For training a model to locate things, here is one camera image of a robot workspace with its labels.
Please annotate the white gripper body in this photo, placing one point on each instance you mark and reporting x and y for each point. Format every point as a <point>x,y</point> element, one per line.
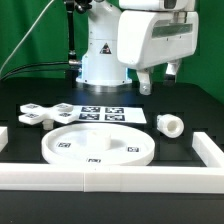
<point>146,39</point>

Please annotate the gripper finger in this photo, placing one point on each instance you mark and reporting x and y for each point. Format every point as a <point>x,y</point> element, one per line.
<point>144,77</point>
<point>172,70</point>

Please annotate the white round table top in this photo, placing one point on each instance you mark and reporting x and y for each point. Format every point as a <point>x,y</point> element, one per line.
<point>98,144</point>

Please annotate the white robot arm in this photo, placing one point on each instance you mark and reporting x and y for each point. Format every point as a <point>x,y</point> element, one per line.
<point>101,70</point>

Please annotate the white sheet with fiducial markers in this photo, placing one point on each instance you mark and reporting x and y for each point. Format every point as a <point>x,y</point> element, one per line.
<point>109,114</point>

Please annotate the white cross-shaped table base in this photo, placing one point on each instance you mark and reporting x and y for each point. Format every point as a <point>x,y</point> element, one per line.
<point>33,114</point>

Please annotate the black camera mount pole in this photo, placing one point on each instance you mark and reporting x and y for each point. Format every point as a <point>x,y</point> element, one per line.
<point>79,6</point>

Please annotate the white U-shaped workspace frame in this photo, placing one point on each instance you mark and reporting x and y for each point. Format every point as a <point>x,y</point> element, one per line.
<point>168,179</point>

